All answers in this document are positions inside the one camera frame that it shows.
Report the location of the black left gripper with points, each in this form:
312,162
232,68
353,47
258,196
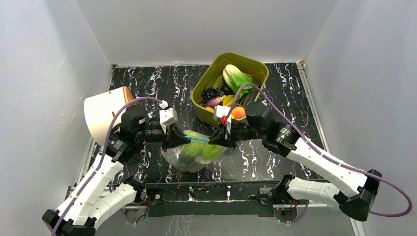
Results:
173,137

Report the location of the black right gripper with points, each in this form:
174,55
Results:
226,135

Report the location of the green toy star fruit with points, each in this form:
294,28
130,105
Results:
212,151

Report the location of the green toy cabbage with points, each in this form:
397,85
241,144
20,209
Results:
190,151

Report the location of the clear zip top bag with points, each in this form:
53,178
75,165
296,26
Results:
172,155

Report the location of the olive green plastic bin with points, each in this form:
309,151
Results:
212,78

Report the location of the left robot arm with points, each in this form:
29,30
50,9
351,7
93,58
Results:
85,210

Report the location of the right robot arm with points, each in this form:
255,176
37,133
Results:
353,192

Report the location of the orange toy fruit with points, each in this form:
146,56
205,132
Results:
210,109

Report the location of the toy peach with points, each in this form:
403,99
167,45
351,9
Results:
238,113

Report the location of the yellow toy star fruit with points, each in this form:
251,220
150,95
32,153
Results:
228,101

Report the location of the black toy grapes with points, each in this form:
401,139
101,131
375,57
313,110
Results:
211,93

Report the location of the dark purple toy plum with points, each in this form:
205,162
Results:
226,89

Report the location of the toy napa cabbage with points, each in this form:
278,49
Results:
235,79

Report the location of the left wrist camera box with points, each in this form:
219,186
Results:
167,117

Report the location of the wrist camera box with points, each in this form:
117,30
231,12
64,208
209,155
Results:
167,117
222,114

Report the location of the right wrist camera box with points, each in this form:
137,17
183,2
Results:
222,114

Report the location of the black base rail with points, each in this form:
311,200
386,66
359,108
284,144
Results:
211,198

